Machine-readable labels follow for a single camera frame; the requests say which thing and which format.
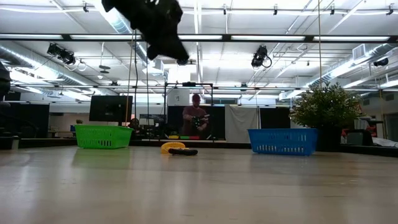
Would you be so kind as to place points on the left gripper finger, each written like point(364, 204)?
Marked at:
point(178, 51)
point(157, 48)

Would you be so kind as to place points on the black overhead beam with lights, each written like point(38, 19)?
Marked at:
point(226, 38)

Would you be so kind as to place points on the person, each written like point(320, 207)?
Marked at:
point(194, 116)

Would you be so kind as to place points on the black monitor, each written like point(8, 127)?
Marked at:
point(109, 109)

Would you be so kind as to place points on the yellow block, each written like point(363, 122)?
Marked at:
point(173, 137)

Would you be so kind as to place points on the green block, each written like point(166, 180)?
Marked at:
point(184, 137)

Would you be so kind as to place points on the red block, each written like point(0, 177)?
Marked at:
point(194, 137)

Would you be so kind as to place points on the white cloth panel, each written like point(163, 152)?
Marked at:
point(242, 124)

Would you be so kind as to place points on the green plastic basket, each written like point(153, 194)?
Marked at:
point(99, 137)

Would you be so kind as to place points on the blue plastic basket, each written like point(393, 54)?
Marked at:
point(280, 141)

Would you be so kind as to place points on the green potted plant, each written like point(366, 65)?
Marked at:
point(326, 109)

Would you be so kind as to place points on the black case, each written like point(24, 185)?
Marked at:
point(359, 138)

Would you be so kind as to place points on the white sheet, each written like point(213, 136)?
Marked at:
point(385, 142)

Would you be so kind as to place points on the black ceiling camera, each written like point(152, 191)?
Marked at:
point(62, 54)
point(381, 62)
point(259, 57)

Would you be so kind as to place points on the silver air duct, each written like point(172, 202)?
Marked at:
point(31, 65)
point(373, 51)

